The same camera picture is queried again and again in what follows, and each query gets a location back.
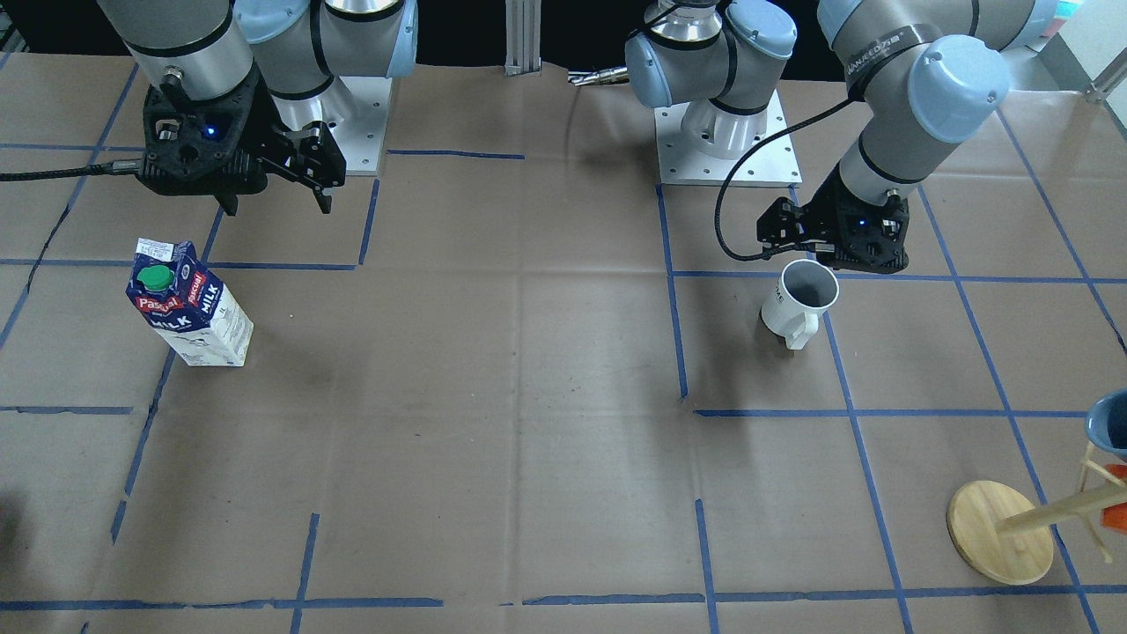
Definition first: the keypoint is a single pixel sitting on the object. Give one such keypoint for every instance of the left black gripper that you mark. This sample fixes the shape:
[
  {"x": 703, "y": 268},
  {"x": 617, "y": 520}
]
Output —
[{"x": 822, "y": 209}]

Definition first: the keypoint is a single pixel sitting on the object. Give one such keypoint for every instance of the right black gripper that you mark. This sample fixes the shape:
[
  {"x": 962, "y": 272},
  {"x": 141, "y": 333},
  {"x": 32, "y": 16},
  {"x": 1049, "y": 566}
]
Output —
[{"x": 256, "y": 117}]

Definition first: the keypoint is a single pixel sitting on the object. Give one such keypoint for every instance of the white mug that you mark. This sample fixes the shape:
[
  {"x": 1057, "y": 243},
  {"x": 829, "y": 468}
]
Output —
[{"x": 805, "y": 290}]

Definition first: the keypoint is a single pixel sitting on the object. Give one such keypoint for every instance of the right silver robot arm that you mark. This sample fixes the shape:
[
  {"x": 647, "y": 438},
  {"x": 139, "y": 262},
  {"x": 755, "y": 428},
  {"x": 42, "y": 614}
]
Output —
[{"x": 300, "y": 47}]

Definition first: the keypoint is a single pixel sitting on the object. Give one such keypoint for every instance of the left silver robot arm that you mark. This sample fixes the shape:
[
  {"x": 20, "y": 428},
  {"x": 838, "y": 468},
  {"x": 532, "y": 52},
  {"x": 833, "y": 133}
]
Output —
[{"x": 932, "y": 73}]

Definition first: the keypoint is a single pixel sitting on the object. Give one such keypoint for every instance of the blue white milk carton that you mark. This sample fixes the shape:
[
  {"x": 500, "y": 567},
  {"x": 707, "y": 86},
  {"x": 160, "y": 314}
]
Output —
[{"x": 187, "y": 305}]

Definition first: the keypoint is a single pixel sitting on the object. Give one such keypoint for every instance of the blue mug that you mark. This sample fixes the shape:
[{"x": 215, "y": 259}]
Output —
[{"x": 1106, "y": 424}]

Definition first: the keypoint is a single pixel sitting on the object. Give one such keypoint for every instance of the wooden mug tree stand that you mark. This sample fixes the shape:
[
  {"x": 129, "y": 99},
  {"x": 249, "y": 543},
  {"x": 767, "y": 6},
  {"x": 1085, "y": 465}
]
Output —
[{"x": 1002, "y": 534}]

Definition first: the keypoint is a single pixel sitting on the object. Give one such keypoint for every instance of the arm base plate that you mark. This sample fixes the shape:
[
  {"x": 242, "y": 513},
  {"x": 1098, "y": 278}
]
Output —
[
  {"x": 726, "y": 141},
  {"x": 362, "y": 134}
]

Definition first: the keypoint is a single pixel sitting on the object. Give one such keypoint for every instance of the aluminium frame post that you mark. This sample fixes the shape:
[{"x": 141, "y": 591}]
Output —
[{"x": 523, "y": 37}]

